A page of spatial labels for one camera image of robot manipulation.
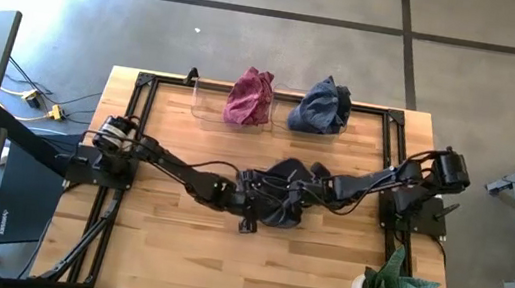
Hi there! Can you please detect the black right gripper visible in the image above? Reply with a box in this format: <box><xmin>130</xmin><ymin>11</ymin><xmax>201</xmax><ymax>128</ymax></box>
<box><xmin>285</xmin><ymin>158</ymin><xmax>342</xmax><ymax>210</ymax></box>

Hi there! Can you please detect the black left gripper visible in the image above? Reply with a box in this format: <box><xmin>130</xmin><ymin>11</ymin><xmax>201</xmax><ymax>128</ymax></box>
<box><xmin>227</xmin><ymin>166</ymin><xmax>290</xmax><ymax>240</ymax></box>

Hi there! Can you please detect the dark navy cap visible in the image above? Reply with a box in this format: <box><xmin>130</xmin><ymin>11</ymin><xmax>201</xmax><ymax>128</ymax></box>
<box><xmin>254</xmin><ymin>153</ymin><xmax>323</xmax><ymax>233</ymax></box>

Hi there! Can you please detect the blue denim cap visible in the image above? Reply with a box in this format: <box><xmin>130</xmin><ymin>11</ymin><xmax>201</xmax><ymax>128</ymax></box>
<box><xmin>330</xmin><ymin>83</ymin><xmax>355</xmax><ymax>131</ymax></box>
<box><xmin>285</xmin><ymin>70</ymin><xmax>343</xmax><ymax>138</ymax></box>

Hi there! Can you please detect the maroon cap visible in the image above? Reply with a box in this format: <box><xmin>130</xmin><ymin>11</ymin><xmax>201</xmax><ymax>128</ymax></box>
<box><xmin>221</xmin><ymin>66</ymin><xmax>264</xmax><ymax>128</ymax></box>
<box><xmin>242</xmin><ymin>65</ymin><xmax>278</xmax><ymax>127</ymax></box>

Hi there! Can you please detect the clear plastic bin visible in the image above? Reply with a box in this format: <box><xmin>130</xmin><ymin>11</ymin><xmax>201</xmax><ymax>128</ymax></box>
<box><xmin>266</xmin><ymin>83</ymin><xmax>352</xmax><ymax>145</ymax></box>
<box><xmin>187</xmin><ymin>74</ymin><xmax>277</xmax><ymax>140</ymax></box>

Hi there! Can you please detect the small black clamp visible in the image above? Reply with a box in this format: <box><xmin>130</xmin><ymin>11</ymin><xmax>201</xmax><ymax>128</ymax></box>
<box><xmin>183</xmin><ymin>65</ymin><xmax>201</xmax><ymax>87</ymax></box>

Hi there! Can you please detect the yellow power plug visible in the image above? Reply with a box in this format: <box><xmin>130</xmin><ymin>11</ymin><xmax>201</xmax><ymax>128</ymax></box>
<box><xmin>47</xmin><ymin>103</ymin><xmax>67</xmax><ymax>122</ymax></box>
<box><xmin>20</xmin><ymin>87</ymin><xmax>44</xmax><ymax>109</ymax></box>

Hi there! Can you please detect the black closed laptop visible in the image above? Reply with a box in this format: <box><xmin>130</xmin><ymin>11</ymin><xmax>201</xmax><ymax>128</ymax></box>
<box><xmin>0</xmin><ymin>127</ymin><xmax>74</xmax><ymax>253</ymax></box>

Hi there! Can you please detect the black support strut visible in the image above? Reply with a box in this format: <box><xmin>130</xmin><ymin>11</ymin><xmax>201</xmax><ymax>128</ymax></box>
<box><xmin>0</xmin><ymin>104</ymin><xmax>91</xmax><ymax>181</ymax></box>

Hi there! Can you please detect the black aluminium frame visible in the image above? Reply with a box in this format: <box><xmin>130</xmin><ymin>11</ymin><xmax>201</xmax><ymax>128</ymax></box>
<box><xmin>33</xmin><ymin>58</ymin><xmax>484</xmax><ymax>288</ymax></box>

